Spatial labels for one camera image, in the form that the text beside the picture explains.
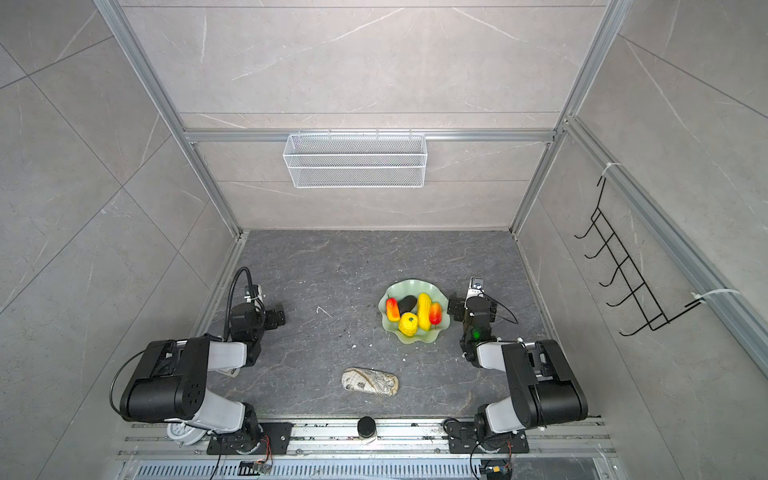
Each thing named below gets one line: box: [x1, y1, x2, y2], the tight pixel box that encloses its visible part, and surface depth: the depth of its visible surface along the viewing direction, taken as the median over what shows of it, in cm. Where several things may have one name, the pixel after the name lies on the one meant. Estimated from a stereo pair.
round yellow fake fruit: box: [398, 312, 418, 337], surface depth 90 cm
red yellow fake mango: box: [385, 297, 401, 322], surface depth 92 cm
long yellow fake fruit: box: [418, 292, 432, 332], surface depth 93 cm
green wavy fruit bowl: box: [378, 278, 451, 344], surface depth 96 cm
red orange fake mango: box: [429, 302, 443, 325], surface depth 92 cm
